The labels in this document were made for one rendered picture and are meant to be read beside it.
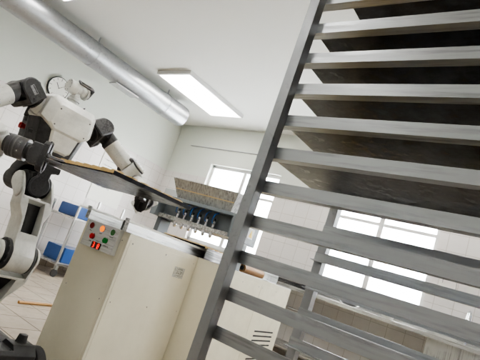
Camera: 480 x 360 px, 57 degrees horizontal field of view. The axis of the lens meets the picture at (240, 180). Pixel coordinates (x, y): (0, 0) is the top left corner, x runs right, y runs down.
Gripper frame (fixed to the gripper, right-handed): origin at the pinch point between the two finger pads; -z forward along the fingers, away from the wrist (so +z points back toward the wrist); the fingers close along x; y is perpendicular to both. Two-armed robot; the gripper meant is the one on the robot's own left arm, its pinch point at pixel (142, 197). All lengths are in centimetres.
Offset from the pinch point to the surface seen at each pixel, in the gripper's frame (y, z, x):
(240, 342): 40, -100, -31
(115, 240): -8.6, 37.6, -22.2
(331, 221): 64, -64, 7
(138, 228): 0.1, 41.6, -12.4
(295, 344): 64, -64, -32
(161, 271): 19, 65, -31
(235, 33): 8, 204, 200
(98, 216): -24, 58, -13
